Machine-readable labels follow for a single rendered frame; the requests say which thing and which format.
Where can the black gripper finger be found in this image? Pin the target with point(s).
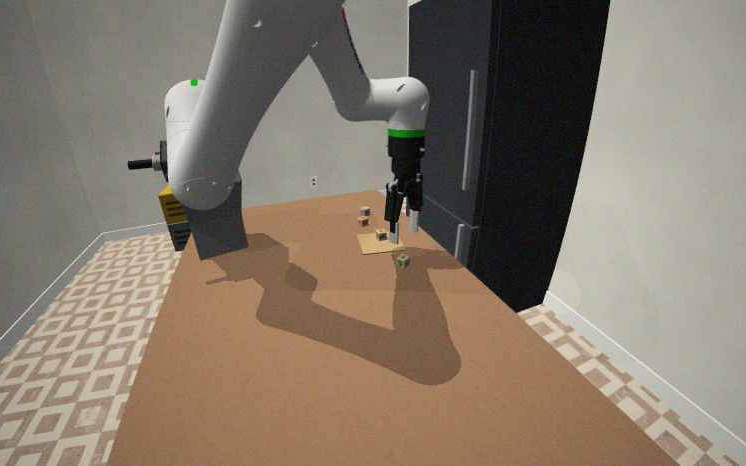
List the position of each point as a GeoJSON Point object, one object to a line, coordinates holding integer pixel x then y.
{"type": "Point", "coordinates": [391, 214]}
{"type": "Point", "coordinates": [413, 202]}

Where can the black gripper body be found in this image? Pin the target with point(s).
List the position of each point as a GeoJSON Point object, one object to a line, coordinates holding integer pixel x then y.
{"type": "Point", "coordinates": [403, 168]}

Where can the beige flat mat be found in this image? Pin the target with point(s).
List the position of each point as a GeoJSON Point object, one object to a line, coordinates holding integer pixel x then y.
{"type": "Point", "coordinates": [370, 245]}

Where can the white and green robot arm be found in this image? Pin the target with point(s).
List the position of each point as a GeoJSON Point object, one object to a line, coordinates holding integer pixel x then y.
{"type": "Point", "coordinates": [259, 46]}

